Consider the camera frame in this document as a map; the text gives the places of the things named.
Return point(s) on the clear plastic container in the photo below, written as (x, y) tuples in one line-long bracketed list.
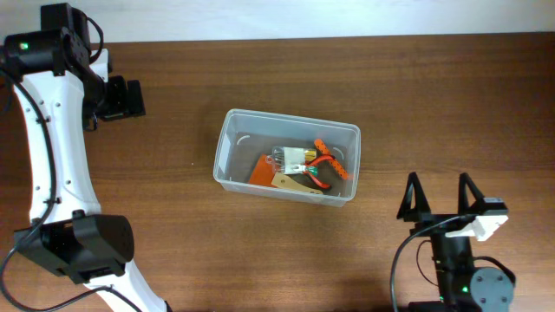
[(248, 137)]

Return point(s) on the red scraper wooden handle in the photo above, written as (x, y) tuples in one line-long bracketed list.
[(263, 175)]

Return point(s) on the clear bag of wall plugs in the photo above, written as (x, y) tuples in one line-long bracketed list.
[(290, 160)]

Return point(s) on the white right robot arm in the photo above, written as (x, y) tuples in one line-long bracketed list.
[(465, 282)]

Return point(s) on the orange bit holder strip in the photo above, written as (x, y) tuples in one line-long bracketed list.
[(324, 150)]

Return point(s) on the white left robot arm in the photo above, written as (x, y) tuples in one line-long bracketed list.
[(65, 88)]

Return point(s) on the red handled pliers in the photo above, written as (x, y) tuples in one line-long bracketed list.
[(311, 170)]

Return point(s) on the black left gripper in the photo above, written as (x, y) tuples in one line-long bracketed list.
[(123, 102)]

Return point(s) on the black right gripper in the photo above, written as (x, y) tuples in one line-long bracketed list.
[(434, 222)]

